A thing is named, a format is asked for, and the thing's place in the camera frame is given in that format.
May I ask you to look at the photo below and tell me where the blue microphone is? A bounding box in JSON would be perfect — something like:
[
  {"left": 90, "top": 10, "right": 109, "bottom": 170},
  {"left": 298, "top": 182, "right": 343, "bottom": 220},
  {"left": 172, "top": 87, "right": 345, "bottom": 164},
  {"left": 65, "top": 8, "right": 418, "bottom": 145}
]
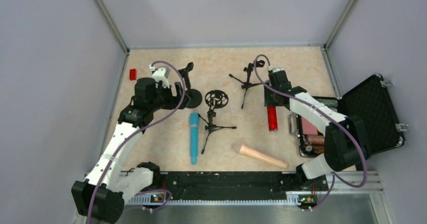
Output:
[{"left": 189, "top": 112, "right": 199, "bottom": 165}]

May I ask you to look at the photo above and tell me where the black tripod mic stand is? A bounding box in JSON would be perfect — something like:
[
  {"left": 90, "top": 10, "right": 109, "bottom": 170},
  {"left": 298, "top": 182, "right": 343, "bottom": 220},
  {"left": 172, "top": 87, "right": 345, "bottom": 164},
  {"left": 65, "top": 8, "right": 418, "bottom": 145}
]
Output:
[{"left": 229, "top": 60, "right": 265, "bottom": 109}]

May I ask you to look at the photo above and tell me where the red glitter microphone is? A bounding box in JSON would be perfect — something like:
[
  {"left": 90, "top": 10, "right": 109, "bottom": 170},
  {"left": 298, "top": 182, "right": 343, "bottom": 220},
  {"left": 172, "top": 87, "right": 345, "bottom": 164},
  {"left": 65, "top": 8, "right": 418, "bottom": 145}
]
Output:
[{"left": 267, "top": 106, "right": 278, "bottom": 131}]

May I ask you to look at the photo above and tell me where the beige microphone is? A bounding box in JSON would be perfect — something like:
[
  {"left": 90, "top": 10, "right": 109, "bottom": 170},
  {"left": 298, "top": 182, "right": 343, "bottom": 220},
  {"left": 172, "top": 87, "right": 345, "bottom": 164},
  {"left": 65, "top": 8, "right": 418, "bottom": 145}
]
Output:
[{"left": 231, "top": 143, "right": 288, "bottom": 169}]

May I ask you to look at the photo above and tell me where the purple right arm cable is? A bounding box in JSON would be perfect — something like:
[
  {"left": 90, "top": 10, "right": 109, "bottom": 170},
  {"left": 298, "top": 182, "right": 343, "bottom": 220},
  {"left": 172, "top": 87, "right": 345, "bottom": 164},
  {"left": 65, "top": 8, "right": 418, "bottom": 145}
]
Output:
[{"left": 253, "top": 54, "right": 368, "bottom": 211}]

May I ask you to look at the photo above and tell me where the small red block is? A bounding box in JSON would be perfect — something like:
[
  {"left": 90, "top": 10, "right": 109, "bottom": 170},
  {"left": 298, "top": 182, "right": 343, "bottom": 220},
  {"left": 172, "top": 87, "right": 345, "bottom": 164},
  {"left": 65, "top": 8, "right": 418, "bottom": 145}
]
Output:
[{"left": 129, "top": 68, "right": 137, "bottom": 81}]

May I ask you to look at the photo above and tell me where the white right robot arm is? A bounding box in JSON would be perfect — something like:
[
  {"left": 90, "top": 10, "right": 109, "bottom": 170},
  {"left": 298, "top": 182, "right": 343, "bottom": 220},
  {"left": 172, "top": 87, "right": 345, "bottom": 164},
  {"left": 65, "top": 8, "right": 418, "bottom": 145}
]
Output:
[{"left": 264, "top": 66, "right": 370, "bottom": 188}]

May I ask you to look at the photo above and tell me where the pink card in case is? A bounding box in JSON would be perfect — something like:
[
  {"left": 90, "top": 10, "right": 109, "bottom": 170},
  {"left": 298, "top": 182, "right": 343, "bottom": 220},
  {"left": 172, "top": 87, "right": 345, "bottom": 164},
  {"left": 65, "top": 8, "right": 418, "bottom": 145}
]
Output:
[{"left": 301, "top": 117, "right": 318, "bottom": 135}]

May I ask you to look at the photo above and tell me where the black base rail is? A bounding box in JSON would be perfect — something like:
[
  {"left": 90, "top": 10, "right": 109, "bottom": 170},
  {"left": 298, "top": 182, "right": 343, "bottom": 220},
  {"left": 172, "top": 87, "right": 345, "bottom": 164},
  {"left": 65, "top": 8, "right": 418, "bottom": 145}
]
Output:
[{"left": 157, "top": 171, "right": 329, "bottom": 201}]

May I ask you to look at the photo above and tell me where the shock mount tripod stand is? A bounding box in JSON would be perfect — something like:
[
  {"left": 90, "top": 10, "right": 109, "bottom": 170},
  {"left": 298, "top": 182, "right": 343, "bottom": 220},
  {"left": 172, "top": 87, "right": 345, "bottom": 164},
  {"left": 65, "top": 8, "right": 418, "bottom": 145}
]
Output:
[{"left": 198, "top": 90, "right": 237, "bottom": 155}]

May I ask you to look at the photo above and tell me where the round base mic stand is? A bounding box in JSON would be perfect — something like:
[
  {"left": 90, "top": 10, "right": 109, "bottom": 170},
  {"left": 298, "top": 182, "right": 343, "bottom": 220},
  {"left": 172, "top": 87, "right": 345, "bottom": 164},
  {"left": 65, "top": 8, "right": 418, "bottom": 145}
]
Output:
[{"left": 178, "top": 62, "right": 202, "bottom": 109}]

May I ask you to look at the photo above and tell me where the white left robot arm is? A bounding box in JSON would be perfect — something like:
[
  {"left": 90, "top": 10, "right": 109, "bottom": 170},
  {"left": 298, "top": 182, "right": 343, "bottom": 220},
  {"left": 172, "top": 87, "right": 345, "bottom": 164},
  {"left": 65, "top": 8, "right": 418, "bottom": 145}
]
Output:
[{"left": 71, "top": 77, "right": 191, "bottom": 223}]

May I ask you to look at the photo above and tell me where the black carrying case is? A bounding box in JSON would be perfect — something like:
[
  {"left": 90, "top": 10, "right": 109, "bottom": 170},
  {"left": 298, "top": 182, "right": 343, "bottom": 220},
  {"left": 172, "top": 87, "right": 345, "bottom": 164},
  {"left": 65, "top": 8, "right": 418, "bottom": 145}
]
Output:
[{"left": 314, "top": 73, "right": 406, "bottom": 155}]

